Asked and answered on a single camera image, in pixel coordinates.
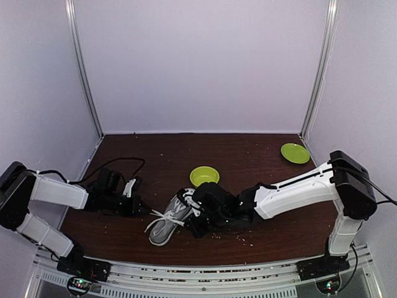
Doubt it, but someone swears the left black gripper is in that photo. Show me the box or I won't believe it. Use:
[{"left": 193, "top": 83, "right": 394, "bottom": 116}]
[{"left": 104, "top": 191, "right": 151, "bottom": 217}]

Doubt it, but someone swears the white shoelace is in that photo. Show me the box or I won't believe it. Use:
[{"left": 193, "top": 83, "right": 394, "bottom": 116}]
[{"left": 144, "top": 187, "right": 199, "bottom": 233}]

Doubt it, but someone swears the grey canvas sneaker red sole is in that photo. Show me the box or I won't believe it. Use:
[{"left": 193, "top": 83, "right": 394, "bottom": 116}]
[{"left": 148, "top": 203, "right": 199, "bottom": 246}]

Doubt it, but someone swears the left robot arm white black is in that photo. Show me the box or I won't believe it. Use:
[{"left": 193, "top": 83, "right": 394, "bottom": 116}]
[{"left": 1, "top": 161, "right": 151, "bottom": 276}]

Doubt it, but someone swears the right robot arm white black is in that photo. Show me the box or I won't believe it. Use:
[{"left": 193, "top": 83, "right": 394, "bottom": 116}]
[{"left": 185, "top": 150, "right": 377, "bottom": 274}]

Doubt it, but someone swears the green plastic bowl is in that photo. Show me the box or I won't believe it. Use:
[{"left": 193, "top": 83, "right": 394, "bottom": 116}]
[{"left": 189, "top": 166, "right": 220, "bottom": 187}]

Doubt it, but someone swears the green plastic plate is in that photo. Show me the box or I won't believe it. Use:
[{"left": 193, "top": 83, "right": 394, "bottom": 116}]
[{"left": 280, "top": 143, "right": 310, "bottom": 165}]

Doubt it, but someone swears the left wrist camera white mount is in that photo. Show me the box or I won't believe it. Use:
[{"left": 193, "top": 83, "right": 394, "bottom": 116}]
[{"left": 123, "top": 176, "right": 142, "bottom": 198}]

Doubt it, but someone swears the left black cable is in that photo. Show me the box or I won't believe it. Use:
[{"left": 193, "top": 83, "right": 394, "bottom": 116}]
[{"left": 21, "top": 157, "right": 146, "bottom": 187}]

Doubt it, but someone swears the black cable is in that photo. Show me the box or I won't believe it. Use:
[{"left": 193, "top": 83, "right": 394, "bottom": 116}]
[
  {"left": 21, "top": 157, "right": 146, "bottom": 187},
  {"left": 328, "top": 160, "right": 397, "bottom": 292}
]

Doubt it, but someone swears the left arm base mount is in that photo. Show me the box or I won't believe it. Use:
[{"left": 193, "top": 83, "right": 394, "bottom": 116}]
[{"left": 56, "top": 243, "right": 111, "bottom": 282}]

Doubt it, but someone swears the front aluminium rail base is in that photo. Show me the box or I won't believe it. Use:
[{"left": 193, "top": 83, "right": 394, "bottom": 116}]
[{"left": 24, "top": 242, "right": 385, "bottom": 298}]

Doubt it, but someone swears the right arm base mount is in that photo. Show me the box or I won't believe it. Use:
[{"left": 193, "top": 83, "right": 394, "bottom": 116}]
[{"left": 296, "top": 254, "right": 350, "bottom": 281}]

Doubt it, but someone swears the left aluminium frame post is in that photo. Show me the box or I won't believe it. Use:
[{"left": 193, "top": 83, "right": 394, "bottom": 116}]
[{"left": 65, "top": 0, "right": 104, "bottom": 138}]

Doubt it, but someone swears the aluminium frame post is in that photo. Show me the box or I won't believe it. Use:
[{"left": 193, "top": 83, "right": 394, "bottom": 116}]
[
  {"left": 300, "top": 0, "right": 339, "bottom": 141},
  {"left": 65, "top": 0, "right": 104, "bottom": 138}
]

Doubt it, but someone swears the right black cable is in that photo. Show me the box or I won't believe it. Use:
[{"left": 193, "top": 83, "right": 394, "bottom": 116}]
[{"left": 328, "top": 160, "right": 397, "bottom": 292}]

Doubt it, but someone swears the right aluminium frame post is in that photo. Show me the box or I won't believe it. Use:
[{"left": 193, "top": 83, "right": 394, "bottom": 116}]
[{"left": 300, "top": 0, "right": 339, "bottom": 141}]

